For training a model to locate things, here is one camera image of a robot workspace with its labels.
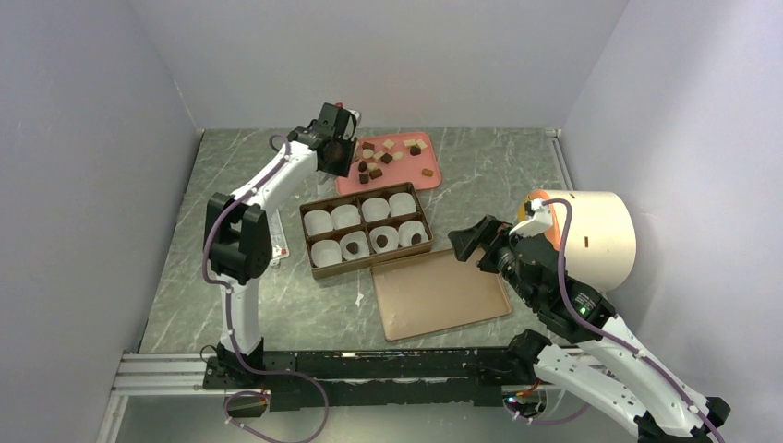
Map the gold box lid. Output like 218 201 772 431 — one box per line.
370 250 512 341

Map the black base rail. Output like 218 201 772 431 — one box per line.
201 347 537 412

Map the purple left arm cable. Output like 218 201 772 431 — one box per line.
201 134 331 443

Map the pink plastic tray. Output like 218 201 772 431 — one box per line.
336 131 441 196

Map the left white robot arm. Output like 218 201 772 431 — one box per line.
201 102 361 388

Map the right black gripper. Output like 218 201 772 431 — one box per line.
447 213 537 307

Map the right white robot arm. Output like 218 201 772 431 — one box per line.
448 209 731 442

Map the brown chocolate box tray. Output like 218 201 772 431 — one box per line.
299 182 434 280

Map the white paper leaflet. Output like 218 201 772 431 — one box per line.
269 210 290 268

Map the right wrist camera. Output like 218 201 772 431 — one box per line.
509 198 556 238

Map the cream orange cylinder container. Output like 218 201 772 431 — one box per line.
517 189 636 293

